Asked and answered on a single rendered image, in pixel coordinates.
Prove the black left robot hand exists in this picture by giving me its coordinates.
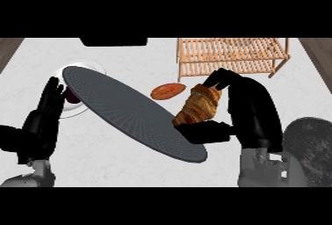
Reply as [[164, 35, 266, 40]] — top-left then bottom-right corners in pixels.
[[0, 76, 69, 165]]

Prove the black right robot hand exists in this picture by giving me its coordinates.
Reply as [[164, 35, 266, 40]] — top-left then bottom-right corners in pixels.
[[174, 68, 283, 154]]

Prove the brown croissant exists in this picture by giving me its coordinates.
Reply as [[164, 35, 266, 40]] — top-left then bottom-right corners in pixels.
[[171, 83, 223, 127]]

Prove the wooden tiered shelf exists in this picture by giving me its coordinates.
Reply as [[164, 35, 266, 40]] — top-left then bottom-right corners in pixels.
[[176, 38, 292, 83]]

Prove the dark grey round placemat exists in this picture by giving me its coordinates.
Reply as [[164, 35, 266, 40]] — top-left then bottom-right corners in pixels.
[[60, 65, 210, 163]]

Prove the white round plate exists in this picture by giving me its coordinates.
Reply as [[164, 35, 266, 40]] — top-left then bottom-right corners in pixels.
[[46, 59, 108, 120]]

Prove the dark purple round fruit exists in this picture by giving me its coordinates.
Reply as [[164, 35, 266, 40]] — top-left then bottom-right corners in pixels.
[[63, 87, 81, 105]]

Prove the dark speckled round object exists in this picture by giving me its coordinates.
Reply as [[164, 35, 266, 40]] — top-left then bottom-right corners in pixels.
[[282, 116, 332, 188]]

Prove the orange oval bread roll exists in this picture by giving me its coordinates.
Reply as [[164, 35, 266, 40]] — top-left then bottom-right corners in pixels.
[[149, 83, 187, 101]]

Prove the black appliance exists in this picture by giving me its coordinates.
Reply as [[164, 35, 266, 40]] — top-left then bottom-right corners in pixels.
[[80, 38, 149, 47]]

